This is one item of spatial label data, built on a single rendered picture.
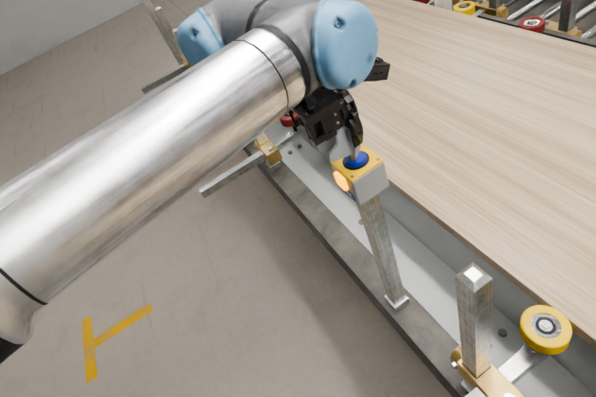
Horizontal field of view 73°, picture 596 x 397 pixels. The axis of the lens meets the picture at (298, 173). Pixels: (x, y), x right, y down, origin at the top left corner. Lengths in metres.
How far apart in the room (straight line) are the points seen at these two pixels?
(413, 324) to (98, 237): 0.92
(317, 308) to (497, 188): 1.16
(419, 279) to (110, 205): 1.07
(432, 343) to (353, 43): 0.85
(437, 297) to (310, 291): 0.93
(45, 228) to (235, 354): 1.81
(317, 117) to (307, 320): 1.49
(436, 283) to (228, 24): 0.98
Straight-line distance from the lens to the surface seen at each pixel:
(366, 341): 1.87
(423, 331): 1.10
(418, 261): 1.28
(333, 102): 0.59
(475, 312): 0.67
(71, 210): 0.27
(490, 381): 0.92
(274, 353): 1.97
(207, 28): 0.45
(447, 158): 1.15
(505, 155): 1.15
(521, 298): 1.07
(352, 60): 0.36
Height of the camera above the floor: 1.71
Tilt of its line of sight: 41 degrees down
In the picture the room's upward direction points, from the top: 24 degrees counter-clockwise
